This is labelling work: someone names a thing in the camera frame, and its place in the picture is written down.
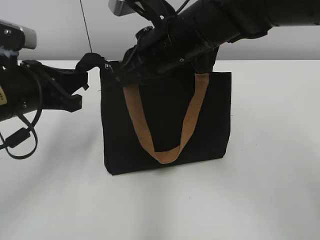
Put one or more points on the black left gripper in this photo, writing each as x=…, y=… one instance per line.
x=58, y=85

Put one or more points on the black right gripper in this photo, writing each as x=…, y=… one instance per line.
x=192, y=37

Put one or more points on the metal zipper pull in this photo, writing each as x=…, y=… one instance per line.
x=108, y=67

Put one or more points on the black canvas tote bag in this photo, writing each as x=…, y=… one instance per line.
x=211, y=137

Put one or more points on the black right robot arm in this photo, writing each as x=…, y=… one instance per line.
x=251, y=19

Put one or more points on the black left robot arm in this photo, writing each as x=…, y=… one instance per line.
x=24, y=86

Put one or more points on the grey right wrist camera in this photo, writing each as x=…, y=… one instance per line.
x=123, y=7

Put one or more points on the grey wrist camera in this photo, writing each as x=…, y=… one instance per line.
x=123, y=7
x=14, y=37

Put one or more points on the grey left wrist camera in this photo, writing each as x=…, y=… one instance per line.
x=14, y=37

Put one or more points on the tan front bag handle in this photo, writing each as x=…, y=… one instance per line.
x=164, y=118

